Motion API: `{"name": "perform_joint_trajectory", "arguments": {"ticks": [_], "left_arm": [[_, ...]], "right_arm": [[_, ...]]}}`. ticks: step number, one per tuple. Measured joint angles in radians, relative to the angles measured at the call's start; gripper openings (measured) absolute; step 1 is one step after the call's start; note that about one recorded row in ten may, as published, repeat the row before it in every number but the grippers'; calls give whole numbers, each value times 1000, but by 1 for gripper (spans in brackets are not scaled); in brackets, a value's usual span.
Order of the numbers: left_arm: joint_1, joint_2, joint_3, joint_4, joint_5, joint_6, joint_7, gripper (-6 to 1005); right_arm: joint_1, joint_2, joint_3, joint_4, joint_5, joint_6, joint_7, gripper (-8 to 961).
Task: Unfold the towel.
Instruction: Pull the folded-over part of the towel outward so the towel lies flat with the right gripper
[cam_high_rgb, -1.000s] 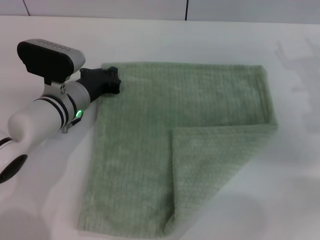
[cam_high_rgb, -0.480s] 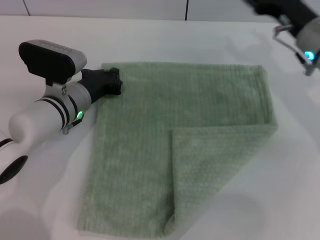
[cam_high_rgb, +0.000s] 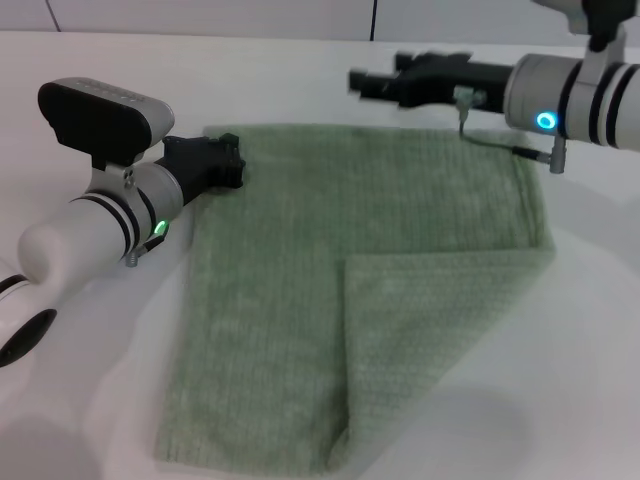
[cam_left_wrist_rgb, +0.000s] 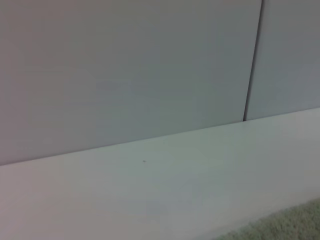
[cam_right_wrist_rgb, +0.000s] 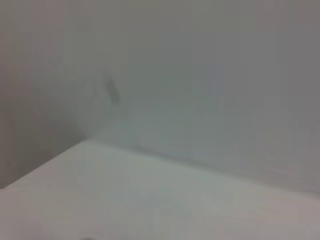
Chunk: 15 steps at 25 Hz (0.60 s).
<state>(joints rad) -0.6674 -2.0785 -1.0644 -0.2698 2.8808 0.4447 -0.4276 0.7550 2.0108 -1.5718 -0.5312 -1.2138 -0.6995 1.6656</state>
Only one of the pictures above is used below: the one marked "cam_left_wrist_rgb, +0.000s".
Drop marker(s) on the green ribbed towel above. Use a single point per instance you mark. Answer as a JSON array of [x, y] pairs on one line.
[[287, 222]]

